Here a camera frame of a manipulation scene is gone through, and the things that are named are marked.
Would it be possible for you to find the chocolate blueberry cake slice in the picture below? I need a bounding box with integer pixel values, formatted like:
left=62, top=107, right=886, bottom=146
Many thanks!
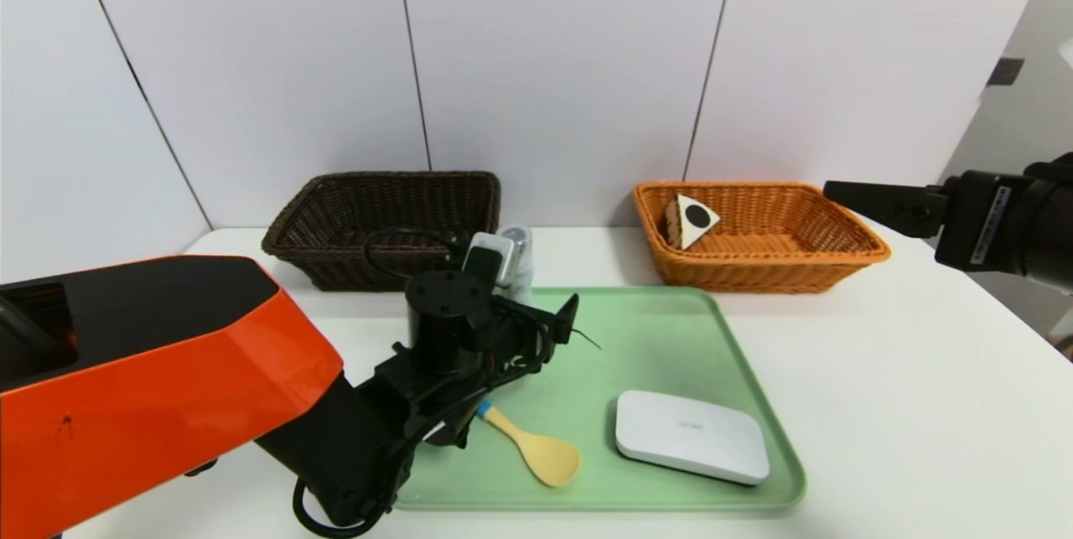
left=665, top=194, right=722, bottom=251

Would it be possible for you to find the white rectangular case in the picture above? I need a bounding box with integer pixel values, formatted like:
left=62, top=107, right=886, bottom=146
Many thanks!
left=616, top=390, right=772, bottom=487

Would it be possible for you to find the green plastic tray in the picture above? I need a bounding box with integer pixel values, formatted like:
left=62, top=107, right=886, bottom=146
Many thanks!
left=394, top=286, right=807, bottom=513

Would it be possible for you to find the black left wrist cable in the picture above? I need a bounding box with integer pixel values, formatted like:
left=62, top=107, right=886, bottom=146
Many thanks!
left=363, top=226, right=470, bottom=282

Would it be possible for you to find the dark brown wicker basket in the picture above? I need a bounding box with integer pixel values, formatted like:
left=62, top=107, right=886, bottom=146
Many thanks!
left=262, top=170, right=502, bottom=293

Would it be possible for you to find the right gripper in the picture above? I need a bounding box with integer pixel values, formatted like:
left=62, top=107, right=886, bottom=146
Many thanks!
left=822, top=169, right=1073, bottom=293

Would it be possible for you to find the blue and yellow spoon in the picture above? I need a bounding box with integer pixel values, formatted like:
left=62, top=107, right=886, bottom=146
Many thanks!
left=476, top=401, right=583, bottom=489

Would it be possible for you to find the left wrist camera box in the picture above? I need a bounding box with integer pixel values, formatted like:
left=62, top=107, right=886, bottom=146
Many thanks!
left=464, top=232, right=515, bottom=288

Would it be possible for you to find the clear lotion bottle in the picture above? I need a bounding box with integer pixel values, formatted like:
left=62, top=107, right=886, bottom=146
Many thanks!
left=496, top=225, right=535, bottom=305

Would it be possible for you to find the orange wicker basket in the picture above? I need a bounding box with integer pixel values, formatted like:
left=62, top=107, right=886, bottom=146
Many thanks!
left=631, top=180, right=891, bottom=295

